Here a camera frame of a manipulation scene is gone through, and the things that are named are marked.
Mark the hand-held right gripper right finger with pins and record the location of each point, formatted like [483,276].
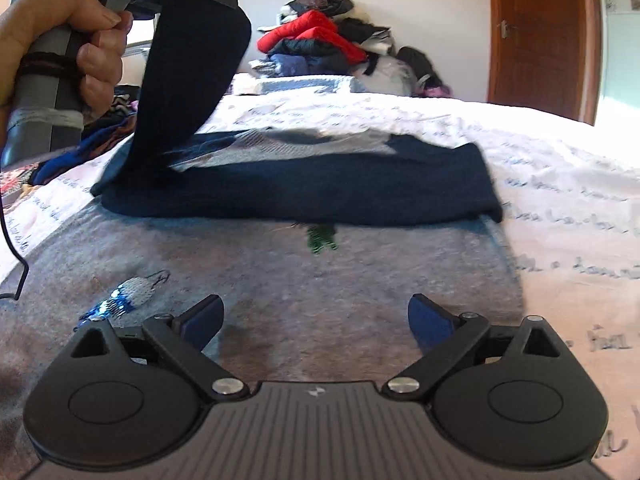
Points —
[430,325]

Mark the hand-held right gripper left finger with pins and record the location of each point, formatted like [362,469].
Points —
[202,322]

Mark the grey and navy sweater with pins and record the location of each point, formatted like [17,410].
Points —
[320,185]

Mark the pile of colourful clothes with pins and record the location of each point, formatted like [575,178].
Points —
[100,135]

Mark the black clothes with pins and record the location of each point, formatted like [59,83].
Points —
[325,2]

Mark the person's left hand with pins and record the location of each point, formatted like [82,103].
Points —
[60,7]

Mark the black white patterned cloth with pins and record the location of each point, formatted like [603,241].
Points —
[262,67]

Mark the navy puffy jacket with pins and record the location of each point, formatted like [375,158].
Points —
[305,60]

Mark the light blue quilted cover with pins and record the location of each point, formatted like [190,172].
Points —
[300,84]

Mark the white bedding bag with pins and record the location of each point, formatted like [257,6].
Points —
[392,77]

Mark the white printed blanket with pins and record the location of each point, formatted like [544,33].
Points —
[550,185]

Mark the black bag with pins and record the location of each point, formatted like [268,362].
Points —
[420,65]

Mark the pink bag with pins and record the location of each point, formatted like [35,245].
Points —
[437,91]

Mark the brown wooden door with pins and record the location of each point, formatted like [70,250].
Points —
[540,35]

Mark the frosted glass wardrobe door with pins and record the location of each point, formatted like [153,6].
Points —
[620,50]

